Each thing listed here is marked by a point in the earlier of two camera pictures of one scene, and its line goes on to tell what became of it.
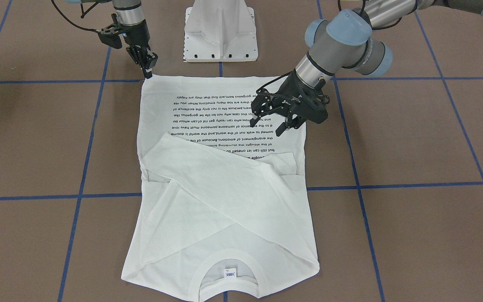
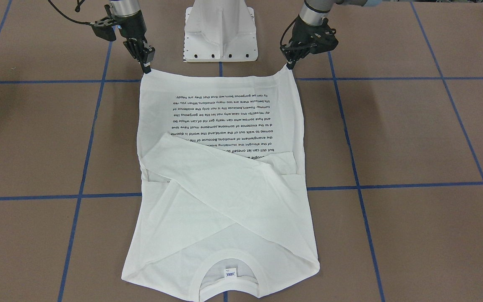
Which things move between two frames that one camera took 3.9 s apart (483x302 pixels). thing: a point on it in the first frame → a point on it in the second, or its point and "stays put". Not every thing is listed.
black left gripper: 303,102 → 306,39
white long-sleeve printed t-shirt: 224,211 stays put
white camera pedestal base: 220,31 stays put
